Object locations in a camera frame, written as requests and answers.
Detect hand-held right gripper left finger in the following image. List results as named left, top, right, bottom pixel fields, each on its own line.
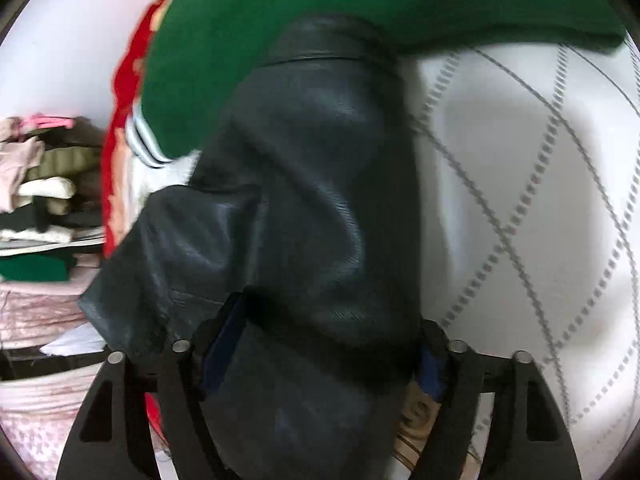
left=56, top=294, right=251, bottom=480

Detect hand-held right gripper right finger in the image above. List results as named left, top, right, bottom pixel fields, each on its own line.
left=407, top=320, right=583, bottom=480

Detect black leather pants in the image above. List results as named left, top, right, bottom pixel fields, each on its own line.
left=77, top=16, right=423, bottom=480

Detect pile of folded clothes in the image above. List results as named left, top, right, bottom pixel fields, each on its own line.
left=0, top=114, right=108, bottom=283

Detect white quilted mattress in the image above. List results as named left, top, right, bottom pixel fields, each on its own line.
left=395, top=42, right=640, bottom=480

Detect pink quilted bedding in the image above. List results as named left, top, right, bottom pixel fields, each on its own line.
left=0, top=252, right=113, bottom=478

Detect red patterned blanket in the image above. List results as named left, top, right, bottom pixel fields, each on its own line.
left=100, top=0, right=173, bottom=261

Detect green garment with striped cuff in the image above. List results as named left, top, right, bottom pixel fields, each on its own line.
left=125, top=0, right=628, bottom=168

